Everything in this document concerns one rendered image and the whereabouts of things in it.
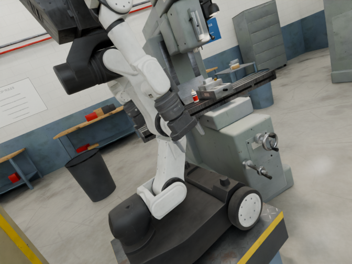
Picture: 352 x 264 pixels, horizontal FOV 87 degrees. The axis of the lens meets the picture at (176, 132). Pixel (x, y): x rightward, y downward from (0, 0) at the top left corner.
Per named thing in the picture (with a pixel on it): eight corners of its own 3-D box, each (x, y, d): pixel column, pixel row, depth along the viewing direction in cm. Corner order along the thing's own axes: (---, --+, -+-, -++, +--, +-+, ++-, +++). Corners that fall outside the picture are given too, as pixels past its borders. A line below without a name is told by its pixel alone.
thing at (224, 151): (289, 186, 142) (272, 114, 124) (256, 207, 135) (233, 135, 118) (228, 154, 217) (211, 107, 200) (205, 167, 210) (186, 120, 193)
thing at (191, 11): (204, 38, 131) (194, 6, 125) (199, 40, 130) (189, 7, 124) (201, 40, 135) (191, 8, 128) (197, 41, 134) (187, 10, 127)
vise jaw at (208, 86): (222, 83, 146) (221, 78, 145) (206, 90, 144) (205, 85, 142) (219, 84, 152) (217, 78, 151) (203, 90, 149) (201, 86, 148)
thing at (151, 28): (191, 14, 148) (183, -14, 142) (166, 23, 143) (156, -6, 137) (165, 41, 222) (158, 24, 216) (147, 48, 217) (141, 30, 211)
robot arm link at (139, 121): (139, 130, 107) (125, 114, 102) (133, 129, 115) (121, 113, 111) (154, 117, 111) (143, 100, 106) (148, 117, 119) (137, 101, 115)
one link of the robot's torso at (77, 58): (68, 94, 67) (40, 44, 62) (68, 97, 78) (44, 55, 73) (136, 69, 78) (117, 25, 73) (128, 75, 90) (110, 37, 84)
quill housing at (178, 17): (212, 40, 137) (198, -8, 128) (188, 50, 133) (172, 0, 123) (201, 46, 155) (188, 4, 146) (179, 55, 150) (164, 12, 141)
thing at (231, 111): (255, 111, 141) (251, 96, 138) (217, 131, 134) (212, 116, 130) (219, 107, 188) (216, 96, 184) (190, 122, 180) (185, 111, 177)
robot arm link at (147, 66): (160, 97, 59) (134, 58, 55) (150, 100, 67) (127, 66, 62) (174, 86, 61) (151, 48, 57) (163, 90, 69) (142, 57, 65)
